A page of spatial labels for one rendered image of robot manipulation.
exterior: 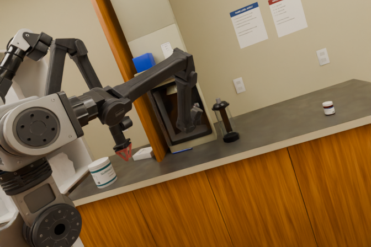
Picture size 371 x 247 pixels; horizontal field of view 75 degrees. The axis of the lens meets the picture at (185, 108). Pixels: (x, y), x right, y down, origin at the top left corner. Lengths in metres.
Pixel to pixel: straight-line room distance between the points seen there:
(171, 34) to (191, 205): 1.01
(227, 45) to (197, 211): 1.19
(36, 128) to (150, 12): 1.11
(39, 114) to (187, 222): 1.16
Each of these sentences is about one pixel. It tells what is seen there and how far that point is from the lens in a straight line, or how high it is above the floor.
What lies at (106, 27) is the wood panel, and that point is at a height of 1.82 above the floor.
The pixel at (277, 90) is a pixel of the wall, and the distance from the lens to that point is 2.02.
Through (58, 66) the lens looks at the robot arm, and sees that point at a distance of 1.21.
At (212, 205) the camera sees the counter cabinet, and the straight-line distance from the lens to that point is 1.51.
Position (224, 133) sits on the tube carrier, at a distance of 1.47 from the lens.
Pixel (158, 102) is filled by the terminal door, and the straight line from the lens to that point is 1.57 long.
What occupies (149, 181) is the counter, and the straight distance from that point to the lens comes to 1.44.
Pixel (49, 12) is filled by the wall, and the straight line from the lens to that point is 2.37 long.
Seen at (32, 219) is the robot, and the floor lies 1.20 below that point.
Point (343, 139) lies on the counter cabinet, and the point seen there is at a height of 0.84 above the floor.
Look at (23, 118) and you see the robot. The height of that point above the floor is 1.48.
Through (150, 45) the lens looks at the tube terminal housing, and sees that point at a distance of 1.56.
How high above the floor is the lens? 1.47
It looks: 10 degrees down
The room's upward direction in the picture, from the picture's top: 21 degrees counter-clockwise
